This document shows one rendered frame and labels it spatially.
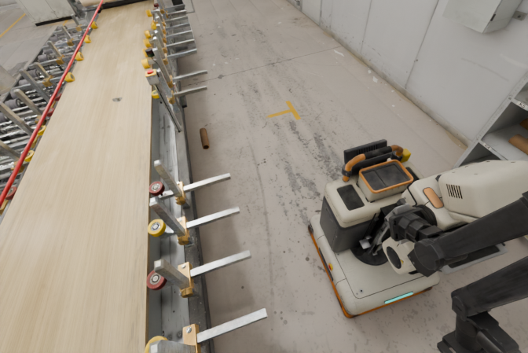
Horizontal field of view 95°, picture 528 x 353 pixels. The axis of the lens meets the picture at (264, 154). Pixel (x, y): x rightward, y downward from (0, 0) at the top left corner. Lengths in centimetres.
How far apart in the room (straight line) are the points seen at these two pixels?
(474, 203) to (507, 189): 9
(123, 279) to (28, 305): 40
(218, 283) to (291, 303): 57
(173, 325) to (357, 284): 107
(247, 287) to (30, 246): 132
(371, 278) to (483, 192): 109
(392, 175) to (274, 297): 120
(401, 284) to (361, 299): 27
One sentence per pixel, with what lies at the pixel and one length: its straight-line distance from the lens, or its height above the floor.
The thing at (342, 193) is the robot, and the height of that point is 81.
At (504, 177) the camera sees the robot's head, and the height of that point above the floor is 139.
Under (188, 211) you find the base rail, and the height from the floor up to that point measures 70.
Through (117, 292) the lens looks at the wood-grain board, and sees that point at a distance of 134.
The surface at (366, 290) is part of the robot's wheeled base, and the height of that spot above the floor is 28.
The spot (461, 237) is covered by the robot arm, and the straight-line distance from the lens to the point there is 77.
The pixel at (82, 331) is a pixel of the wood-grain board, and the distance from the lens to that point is 137.
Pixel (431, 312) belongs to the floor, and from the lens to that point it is 220.
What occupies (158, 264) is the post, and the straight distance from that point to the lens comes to 102.
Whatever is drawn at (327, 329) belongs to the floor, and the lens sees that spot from 201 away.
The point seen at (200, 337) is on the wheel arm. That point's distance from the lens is 123.
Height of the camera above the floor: 199
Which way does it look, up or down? 49 degrees down
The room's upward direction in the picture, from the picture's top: 9 degrees counter-clockwise
